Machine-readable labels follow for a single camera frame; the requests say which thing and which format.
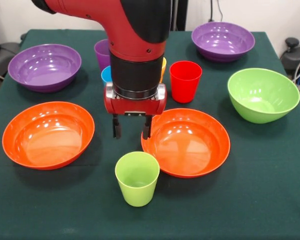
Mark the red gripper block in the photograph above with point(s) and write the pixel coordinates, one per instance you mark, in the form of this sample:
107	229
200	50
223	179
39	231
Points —
135	106

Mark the orange plastic bowl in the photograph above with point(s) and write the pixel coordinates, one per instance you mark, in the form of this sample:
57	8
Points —
47	140
190	147

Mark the green plastic cup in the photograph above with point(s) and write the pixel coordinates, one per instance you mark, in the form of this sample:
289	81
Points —
137	192

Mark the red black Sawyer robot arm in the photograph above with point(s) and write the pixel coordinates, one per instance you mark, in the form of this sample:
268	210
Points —
135	30

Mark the blue plastic cup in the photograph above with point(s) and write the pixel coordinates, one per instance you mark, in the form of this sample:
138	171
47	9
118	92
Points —
106	76

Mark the yellow plastic cup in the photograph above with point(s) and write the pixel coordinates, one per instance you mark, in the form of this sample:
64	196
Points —
163	68

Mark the red plastic cup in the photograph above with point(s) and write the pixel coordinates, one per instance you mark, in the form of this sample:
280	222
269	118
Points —
185	82

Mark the purple plastic cup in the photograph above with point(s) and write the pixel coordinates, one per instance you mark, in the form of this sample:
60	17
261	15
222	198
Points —
102	56

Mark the dark green tablecloth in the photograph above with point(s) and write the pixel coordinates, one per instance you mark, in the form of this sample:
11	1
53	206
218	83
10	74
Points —
90	200

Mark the purple plastic bowl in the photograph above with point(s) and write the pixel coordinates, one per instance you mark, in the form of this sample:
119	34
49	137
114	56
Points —
45	70
222	42

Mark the green plastic bowl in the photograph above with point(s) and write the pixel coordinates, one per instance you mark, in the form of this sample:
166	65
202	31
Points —
262	100

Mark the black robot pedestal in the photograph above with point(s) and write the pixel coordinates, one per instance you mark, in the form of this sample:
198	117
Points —
178	15

